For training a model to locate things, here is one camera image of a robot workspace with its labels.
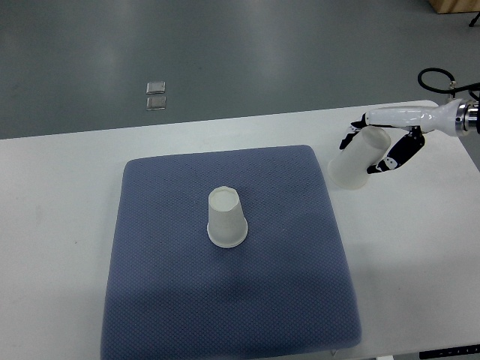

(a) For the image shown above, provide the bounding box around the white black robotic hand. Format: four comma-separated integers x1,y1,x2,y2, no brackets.
339,99,479,174

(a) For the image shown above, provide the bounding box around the white paper cup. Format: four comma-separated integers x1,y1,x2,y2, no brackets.
327,126,391,190
207,186,248,248

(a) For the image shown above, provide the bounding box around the black stand leg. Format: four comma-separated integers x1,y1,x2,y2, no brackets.
469,13,480,27

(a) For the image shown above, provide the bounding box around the wooden furniture corner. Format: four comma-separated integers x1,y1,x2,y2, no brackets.
428,0,479,14

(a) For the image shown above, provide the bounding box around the black table control panel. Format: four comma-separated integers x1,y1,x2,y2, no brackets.
418,344,479,359

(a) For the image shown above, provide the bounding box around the blue textured cushion mat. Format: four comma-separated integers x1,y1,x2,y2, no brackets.
100,145,362,359

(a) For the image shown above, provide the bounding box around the white paper cup on mat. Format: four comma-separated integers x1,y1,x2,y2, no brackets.
207,186,248,248

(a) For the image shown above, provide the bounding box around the upper metal floor plate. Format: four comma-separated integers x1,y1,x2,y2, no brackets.
145,80,166,95

